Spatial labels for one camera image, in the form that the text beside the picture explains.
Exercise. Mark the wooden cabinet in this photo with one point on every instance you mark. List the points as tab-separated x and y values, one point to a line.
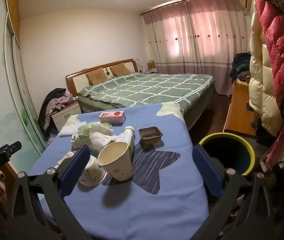
239	112

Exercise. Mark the clothes pile on chair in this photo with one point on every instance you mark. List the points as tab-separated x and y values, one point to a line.
49	107

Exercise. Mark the patterned tissue box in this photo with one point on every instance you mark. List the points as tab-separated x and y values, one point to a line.
80	141

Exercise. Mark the blue star tablecloth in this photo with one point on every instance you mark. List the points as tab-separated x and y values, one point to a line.
157	205

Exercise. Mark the white nightstand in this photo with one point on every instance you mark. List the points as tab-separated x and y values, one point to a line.
64	116

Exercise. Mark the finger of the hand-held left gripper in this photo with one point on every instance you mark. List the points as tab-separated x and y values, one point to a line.
6	151

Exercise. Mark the pink and white curtain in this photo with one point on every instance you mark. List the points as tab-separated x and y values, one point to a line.
197	42

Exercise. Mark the red dotted down jacket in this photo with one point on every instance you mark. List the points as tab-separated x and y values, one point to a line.
279	50

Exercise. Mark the small cardboard box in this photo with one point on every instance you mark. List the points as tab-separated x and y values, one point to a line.
151	65

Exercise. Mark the cream paper cup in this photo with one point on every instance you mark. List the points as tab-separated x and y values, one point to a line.
117	163

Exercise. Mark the white printed cup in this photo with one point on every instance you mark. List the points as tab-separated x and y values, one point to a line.
92	173

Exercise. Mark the small clear plastic bottle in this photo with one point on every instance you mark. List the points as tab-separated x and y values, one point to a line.
67	155

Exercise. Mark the wooden bed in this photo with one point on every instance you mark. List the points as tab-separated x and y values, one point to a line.
82	77

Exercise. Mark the green checked quilt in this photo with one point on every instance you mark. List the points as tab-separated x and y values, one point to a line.
147	87

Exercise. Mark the pink scarf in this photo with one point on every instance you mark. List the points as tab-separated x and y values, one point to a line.
278	147

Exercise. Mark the pink juice carton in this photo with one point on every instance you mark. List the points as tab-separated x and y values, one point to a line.
112	117

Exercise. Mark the black plastic tray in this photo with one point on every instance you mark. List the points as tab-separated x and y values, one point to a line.
150	135

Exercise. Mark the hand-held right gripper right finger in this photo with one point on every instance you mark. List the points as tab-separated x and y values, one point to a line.
207	172

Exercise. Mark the plastic bottle with green label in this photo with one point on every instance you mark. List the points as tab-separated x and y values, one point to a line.
127	136

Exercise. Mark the dark clothes pile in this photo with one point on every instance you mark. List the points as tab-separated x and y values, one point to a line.
239	66

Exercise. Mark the yellow-rimmed dark trash bin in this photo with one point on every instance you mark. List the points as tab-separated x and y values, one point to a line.
229	152

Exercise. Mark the brown bear pillow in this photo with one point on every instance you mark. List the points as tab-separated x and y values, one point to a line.
120	69
97	77

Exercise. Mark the sliding door wardrobe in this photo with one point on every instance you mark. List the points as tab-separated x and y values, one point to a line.
6	80

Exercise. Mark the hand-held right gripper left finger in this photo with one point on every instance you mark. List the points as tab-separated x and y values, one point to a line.
78	162

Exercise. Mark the cream down jacket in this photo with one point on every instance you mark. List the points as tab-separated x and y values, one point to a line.
262	80

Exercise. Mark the white tissue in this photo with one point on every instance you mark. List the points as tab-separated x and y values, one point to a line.
102	141

